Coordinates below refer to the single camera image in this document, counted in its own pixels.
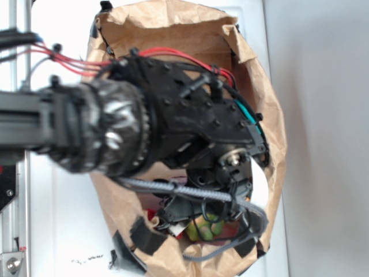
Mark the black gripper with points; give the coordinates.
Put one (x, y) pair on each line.
(215, 167)

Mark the green plush frog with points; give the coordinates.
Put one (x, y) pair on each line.
(206, 229)

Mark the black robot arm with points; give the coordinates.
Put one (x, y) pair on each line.
(173, 129)

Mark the pink plush bunny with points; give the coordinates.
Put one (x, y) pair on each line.
(223, 232)

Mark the red crumpled paper ball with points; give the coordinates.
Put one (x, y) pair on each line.
(151, 215)

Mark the brown paper bag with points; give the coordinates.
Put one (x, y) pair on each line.
(207, 31)

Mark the aluminium frame rail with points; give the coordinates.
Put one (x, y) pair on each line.
(15, 217)

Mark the silver corner bracket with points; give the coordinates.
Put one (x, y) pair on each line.
(11, 263)

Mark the black metal bracket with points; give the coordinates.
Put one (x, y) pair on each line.
(8, 183)

